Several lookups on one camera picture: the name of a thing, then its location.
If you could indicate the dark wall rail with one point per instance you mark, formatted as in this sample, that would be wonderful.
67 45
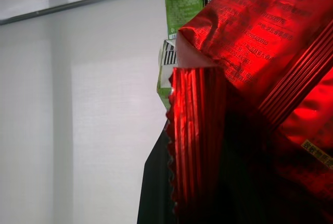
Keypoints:
78 1

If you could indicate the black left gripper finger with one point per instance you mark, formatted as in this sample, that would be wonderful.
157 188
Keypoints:
156 187

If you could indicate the green snack bag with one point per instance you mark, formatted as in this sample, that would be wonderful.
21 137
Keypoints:
166 62
183 2

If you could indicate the red foil snack bag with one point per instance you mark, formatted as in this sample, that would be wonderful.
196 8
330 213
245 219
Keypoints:
249 52

